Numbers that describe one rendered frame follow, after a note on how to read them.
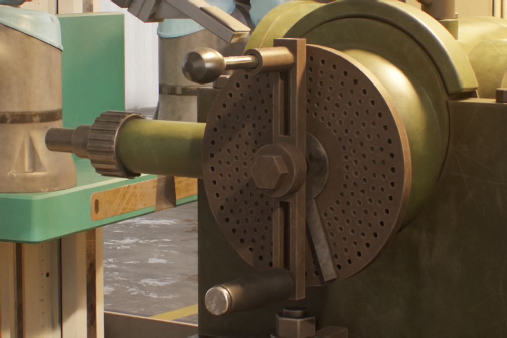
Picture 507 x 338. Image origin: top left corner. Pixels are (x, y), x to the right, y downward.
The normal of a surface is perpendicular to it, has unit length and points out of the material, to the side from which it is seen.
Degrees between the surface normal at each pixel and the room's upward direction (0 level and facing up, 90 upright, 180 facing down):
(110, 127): 54
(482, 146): 90
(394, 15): 90
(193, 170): 131
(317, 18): 90
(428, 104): 64
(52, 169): 72
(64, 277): 90
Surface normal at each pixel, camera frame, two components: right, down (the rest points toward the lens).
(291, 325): -0.38, 0.11
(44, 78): 0.71, 0.08
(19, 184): 0.19, 0.11
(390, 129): -0.57, 0.10
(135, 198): 0.90, 0.05
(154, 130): -0.43, -0.58
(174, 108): -0.50, -0.20
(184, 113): -0.21, -0.19
